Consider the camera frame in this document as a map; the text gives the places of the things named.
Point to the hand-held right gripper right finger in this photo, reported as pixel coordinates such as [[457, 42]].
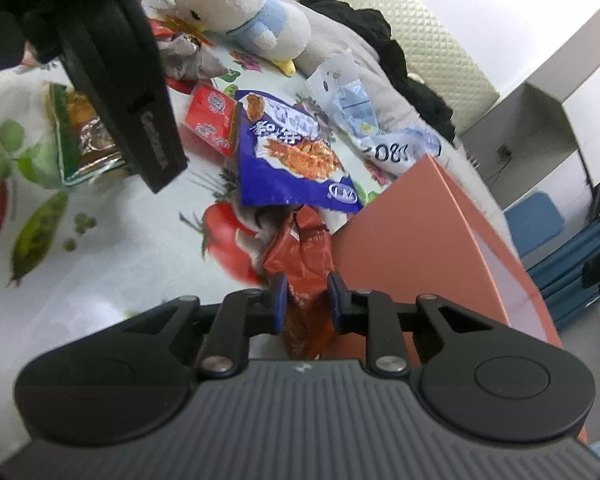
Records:
[[336, 305]]

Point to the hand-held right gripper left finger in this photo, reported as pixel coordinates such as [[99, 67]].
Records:
[[280, 305]]

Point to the orange red snack packet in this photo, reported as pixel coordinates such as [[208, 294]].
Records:
[[305, 250]]

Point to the pink cardboard box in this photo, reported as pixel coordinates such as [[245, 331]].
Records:
[[415, 240]]

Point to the green edged snack packet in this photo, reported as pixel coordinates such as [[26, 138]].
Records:
[[80, 130]]

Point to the crumpled silver snack packet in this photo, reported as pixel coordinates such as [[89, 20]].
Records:
[[190, 60]]

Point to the white blue penguin plush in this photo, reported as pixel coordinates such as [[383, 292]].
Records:
[[220, 5]]

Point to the blue white snack packet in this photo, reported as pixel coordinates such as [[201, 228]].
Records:
[[280, 160]]

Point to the floral fruit printed cloth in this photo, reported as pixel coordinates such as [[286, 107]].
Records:
[[130, 260]]

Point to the crumpled white blue plastic bag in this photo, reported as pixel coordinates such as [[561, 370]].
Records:
[[350, 105]]

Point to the blue padded board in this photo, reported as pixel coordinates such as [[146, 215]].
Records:
[[532, 225]]

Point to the grey duvet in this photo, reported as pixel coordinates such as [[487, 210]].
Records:
[[340, 35]]

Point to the blue curtain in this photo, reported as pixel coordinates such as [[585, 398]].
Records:
[[570, 270]]

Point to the black clothing pile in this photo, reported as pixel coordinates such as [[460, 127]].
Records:
[[380, 30]]

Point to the cream quilted headboard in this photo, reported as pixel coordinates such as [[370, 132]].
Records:
[[445, 35]]

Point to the wall socket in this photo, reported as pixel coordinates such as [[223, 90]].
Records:
[[504, 150]]

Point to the grey wall cabinet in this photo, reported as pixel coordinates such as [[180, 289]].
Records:
[[540, 125]]

